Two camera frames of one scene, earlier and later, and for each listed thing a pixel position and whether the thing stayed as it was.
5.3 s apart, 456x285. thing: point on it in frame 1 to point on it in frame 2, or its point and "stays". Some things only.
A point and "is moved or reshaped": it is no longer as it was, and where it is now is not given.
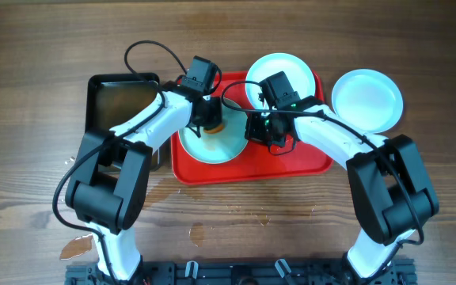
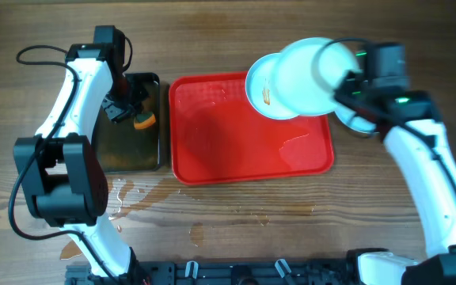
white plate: x=219 y=146 to x=296 y=84
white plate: x=299 y=73 stays
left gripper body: x=213 y=110 to x=125 y=96
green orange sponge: x=216 y=130 is moved or reshaped
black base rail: x=245 y=273 stays
